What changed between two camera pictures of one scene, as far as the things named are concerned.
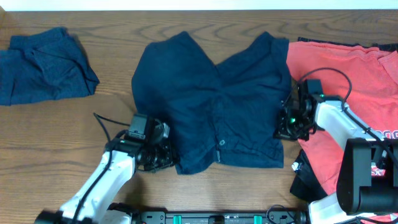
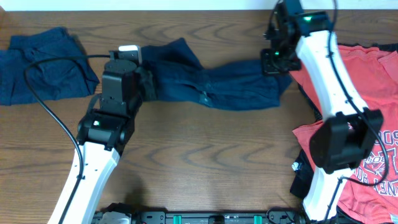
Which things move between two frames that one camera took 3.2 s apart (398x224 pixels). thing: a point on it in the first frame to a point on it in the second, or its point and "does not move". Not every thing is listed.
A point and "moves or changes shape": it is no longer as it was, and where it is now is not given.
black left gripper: x=168 y=160 to x=146 y=83
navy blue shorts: x=226 y=111 moves or changes shape
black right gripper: x=281 y=132 to x=270 y=68
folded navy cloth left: x=50 y=65 does not move
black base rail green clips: x=222 y=217 does not move
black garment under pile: x=305 y=185 does not move
